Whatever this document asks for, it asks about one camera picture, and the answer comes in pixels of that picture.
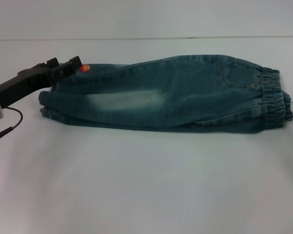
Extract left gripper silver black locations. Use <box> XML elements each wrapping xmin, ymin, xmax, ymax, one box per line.
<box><xmin>0</xmin><ymin>56</ymin><xmax>83</xmax><ymax>123</ymax></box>

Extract blue denim shorts with embroidery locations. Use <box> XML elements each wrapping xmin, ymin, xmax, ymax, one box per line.
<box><xmin>38</xmin><ymin>54</ymin><xmax>293</xmax><ymax>134</ymax></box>

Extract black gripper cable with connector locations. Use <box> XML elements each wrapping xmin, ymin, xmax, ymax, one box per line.
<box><xmin>0</xmin><ymin>106</ymin><xmax>24</xmax><ymax>148</ymax></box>

